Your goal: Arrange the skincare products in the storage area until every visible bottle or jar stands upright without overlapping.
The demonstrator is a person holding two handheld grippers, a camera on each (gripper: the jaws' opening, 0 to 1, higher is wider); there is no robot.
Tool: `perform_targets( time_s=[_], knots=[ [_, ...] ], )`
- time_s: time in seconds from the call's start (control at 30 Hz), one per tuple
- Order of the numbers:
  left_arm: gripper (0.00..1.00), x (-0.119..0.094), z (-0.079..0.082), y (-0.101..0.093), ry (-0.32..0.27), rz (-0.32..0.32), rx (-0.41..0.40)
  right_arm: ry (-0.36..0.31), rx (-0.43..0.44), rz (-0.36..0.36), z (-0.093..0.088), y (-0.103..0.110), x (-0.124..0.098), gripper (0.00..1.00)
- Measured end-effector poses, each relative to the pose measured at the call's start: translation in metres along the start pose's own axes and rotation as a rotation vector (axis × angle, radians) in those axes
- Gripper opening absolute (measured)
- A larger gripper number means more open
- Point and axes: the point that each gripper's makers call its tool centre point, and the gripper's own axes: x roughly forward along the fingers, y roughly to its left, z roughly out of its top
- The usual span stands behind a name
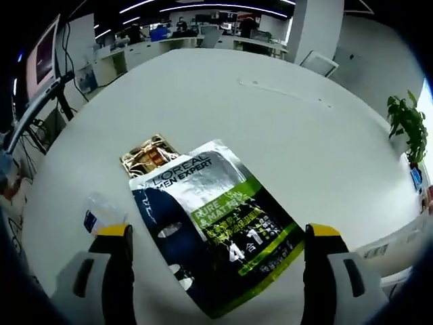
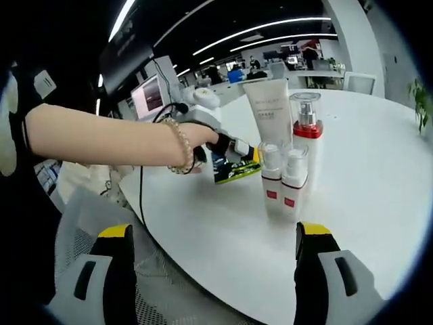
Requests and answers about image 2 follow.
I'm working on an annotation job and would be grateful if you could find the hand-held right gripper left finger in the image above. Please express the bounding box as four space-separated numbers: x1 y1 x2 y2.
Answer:
72 223 137 325

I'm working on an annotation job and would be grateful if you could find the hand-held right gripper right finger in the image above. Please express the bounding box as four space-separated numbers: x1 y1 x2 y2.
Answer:
292 221 378 325

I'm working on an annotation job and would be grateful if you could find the black green skincare mask packet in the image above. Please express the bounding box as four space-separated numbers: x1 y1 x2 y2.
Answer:
210 150 264 186

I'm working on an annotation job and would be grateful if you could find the white skincare tube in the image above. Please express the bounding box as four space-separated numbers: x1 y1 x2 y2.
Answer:
242 79 293 147

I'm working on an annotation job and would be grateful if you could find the small white skincare bottle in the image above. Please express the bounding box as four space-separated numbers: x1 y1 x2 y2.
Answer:
279 145 310 223
258 141 284 211

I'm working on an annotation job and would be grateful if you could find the red-collared white skincare bottle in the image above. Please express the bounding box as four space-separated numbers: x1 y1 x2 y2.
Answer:
288 91 325 213

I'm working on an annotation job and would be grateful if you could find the person's left hand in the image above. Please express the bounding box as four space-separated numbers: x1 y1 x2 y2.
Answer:
184 121 221 160

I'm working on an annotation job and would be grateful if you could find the white mesh office chair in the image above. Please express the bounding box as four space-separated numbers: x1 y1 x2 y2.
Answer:
53 188 210 325

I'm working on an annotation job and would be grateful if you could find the blue box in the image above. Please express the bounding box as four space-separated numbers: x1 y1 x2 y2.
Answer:
227 69 247 84

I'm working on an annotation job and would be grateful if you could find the computer monitor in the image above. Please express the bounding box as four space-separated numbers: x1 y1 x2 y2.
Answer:
129 73 167 120

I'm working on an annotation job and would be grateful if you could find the large dark screen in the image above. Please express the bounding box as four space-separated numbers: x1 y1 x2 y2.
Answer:
100 20 156 96

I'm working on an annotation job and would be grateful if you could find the white background chair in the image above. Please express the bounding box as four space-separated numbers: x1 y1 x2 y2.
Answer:
342 70 378 97

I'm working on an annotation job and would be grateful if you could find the ceiling air conditioner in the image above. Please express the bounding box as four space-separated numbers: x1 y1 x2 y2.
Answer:
32 68 58 100

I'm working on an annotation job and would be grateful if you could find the green potted plant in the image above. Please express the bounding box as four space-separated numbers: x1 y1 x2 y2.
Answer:
407 77 431 135

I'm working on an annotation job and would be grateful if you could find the black cable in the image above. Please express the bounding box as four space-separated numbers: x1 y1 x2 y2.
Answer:
137 102 208 240

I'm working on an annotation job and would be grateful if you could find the beaded bracelet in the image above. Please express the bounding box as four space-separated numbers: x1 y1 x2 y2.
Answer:
161 117 196 176

